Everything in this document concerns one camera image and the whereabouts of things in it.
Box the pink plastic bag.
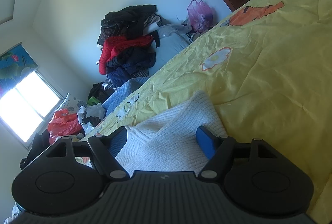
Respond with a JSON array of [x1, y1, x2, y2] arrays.
[[187, 0, 214, 32]]

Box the dark clothes pile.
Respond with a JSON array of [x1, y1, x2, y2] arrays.
[[20, 129, 51, 170]]

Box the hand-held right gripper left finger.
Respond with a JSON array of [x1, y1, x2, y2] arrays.
[[44, 126, 130, 181]]

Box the yellow printed bedsheet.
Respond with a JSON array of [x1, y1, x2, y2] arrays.
[[83, 0, 332, 224]]

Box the floral roller blind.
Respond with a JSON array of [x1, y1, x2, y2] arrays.
[[0, 43, 40, 95]]

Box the black clothes heap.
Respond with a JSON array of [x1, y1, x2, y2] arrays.
[[101, 4, 158, 41]]

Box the crumpled white bag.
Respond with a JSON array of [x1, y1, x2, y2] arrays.
[[77, 105, 105, 129]]

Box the navy puffer jacket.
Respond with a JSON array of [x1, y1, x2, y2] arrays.
[[106, 47, 157, 87]]

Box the light blue knit blanket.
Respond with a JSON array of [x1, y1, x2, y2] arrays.
[[102, 77, 149, 117]]

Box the floral patterned pillow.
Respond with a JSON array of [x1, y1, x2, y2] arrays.
[[61, 93, 81, 115]]

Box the window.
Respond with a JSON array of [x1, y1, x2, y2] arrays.
[[0, 69, 64, 149]]

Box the white knit sweater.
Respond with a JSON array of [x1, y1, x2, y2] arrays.
[[114, 91, 229, 175]]

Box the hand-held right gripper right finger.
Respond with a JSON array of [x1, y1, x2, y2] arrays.
[[196, 125, 284, 180]]

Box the red plastic bag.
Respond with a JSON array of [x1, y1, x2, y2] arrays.
[[47, 109, 83, 144]]

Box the grey pillow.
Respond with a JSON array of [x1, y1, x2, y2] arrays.
[[155, 24, 193, 69]]

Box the red puffer jacket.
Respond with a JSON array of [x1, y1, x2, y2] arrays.
[[99, 35, 154, 75]]

